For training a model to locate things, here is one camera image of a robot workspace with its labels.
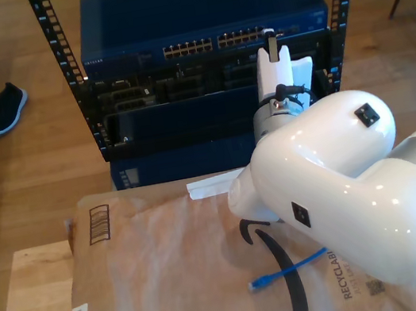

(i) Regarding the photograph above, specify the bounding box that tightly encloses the blue network cable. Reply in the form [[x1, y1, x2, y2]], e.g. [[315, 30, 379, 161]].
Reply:
[[243, 245, 334, 295]]

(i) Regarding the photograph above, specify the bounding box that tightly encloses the long white tape strip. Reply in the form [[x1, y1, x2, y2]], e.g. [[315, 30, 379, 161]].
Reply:
[[184, 167, 254, 203]]

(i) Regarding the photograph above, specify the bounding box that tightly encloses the black open rack frame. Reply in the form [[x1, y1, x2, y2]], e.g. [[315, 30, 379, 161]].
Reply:
[[26, 0, 387, 171]]

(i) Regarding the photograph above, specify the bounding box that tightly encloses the blue network switch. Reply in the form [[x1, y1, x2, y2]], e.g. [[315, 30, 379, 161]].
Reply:
[[69, 0, 334, 81]]

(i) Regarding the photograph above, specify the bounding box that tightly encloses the black rack server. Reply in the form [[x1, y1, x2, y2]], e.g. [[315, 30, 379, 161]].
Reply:
[[87, 35, 339, 116]]

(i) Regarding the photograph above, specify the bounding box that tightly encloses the dark sneaker white sole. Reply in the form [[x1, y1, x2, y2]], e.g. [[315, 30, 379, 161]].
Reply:
[[0, 79, 35, 137]]

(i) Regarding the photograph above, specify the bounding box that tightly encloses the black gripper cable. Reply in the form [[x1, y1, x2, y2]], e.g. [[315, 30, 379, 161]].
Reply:
[[274, 77, 319, 111]]

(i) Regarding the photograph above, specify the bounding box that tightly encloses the black rack shelf tray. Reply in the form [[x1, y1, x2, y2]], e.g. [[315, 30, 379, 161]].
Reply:
[[97, 67, 342, 163]]

